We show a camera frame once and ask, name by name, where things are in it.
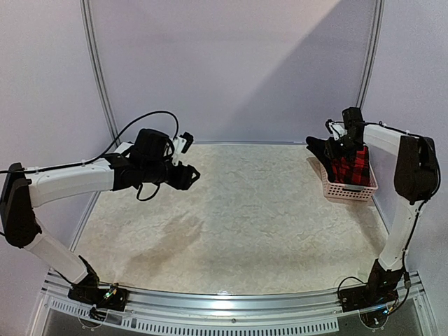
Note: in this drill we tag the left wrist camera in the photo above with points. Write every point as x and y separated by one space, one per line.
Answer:
181 144

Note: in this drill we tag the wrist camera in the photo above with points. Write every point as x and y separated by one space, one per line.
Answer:
181 144
336 128

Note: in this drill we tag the left aluminium frame post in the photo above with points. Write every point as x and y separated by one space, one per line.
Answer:
93 51

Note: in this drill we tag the aluminium frame post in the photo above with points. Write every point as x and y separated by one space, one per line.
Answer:
371 51
93 51

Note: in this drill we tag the red black plaid garment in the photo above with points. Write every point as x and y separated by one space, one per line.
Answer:
353 170

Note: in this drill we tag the pink plastic laundry basket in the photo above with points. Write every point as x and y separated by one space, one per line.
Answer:
341 191

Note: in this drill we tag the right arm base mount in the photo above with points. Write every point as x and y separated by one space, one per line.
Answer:
379 289

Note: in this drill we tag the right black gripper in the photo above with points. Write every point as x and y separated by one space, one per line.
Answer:
337 150

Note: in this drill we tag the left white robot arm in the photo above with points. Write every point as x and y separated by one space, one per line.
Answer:
153 158

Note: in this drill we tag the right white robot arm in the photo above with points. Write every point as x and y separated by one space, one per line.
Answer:
416 178

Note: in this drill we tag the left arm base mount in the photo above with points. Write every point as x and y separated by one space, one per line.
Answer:
104 296

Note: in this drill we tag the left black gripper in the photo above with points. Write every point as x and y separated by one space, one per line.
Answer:
183 180

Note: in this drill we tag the right aluminium frame post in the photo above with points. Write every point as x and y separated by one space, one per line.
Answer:
371 51

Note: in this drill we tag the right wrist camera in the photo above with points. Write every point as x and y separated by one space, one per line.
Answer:
336 128

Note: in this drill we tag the black garment in basket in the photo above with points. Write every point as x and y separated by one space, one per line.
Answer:
317 147

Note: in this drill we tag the aluminium front rail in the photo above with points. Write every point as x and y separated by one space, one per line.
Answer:
150 312

